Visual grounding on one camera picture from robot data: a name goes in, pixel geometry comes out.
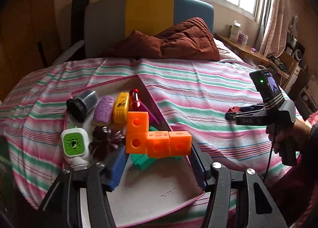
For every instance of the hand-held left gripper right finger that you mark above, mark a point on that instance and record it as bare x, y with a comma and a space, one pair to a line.
198, 163

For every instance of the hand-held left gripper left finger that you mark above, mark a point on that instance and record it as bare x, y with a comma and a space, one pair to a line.
119, 166

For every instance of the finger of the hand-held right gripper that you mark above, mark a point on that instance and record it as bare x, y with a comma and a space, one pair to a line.
248, 108
233, 116

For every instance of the red toy block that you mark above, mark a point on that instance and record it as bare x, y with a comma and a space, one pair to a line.
234, 110

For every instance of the green plastic toy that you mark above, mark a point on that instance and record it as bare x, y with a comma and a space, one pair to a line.
141, 162

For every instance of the dark brown toy figure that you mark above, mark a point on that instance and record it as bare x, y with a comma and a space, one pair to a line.
104, 141

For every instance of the pink-edged white box tray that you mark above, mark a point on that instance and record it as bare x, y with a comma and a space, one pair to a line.
154, 188

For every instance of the green and white toy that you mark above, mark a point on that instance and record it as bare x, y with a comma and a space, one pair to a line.
74, 146

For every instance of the purple textured oval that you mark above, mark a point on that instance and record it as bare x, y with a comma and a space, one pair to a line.
104, 111

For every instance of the yellow plastic toy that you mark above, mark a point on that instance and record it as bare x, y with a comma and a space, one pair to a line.
121, 107

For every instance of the red metallic cylinder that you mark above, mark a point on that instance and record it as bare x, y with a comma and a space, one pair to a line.
136, 98

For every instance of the black filter cup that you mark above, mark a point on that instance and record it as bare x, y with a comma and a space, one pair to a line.
79, 108

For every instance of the person's right forearm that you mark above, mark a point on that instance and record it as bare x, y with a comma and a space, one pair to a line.
310, 143

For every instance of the person's right hand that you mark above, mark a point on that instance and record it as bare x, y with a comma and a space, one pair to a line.
272, 136

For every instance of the striped bed sheet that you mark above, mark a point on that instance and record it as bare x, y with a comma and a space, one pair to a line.
198, 88

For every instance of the wooden bedside shelf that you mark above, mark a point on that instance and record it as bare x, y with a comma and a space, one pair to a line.
246, 50

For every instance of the white pillow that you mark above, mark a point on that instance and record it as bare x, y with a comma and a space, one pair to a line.
228, 50

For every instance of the grey boombox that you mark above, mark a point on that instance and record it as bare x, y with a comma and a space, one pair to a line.
295, 50

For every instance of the small purple box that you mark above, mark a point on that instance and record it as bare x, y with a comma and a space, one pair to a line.
243, 38

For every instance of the person's pink clothing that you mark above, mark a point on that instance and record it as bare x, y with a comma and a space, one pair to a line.
298, 193

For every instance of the brown quilt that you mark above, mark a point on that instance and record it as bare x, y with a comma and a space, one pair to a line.
178, 41

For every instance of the beige curtain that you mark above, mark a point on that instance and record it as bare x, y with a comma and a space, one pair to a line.
273, 14

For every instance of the grey yellow blue headboard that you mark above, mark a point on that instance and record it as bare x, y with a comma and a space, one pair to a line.
106, 19

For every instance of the black rolled mat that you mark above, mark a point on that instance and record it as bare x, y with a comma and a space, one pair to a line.
79, 21

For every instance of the wooden wardrobe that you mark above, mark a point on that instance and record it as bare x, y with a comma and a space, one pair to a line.
24, 44

